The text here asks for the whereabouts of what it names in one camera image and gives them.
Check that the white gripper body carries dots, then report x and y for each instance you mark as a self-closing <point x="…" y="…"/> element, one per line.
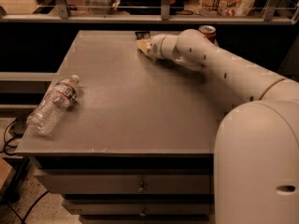
<point x="156" y="46"/>

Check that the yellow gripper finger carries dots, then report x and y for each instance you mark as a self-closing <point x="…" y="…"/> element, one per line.
<point x="144" y="45"/>

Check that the dark rxbar chocolate wrapper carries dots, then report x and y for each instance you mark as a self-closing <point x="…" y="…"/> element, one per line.
<point x="142" y="35"/>

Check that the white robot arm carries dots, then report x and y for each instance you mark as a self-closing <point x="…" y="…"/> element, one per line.
<point x="256" y="152"/>

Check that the clear plastic water bottle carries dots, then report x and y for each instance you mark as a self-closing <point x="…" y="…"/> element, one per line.
<point x="53" y="106"/>

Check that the red coca-cola can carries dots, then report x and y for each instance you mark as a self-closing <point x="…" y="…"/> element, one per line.
<point x="209" y="31"/>

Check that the grey drawer cabinet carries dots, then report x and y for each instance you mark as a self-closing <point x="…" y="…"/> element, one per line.
<point x="133" y="115"/>

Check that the metal railing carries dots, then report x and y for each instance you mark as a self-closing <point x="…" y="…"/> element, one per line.
<point x="284" y="12"/>

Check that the top drawer with knob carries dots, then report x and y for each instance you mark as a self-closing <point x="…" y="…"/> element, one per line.
<point x="97" y="182"/>

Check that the drawer with knob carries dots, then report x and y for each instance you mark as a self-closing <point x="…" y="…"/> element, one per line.
<point x="138" y="207"/>
<point x="97" y="182"/>

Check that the middle drawer with knob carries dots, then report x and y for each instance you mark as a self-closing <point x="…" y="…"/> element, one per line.
<point x="138" y="207"/>

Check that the black bag behind rail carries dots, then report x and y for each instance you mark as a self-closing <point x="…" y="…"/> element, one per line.
<point x="149" y="7"/>

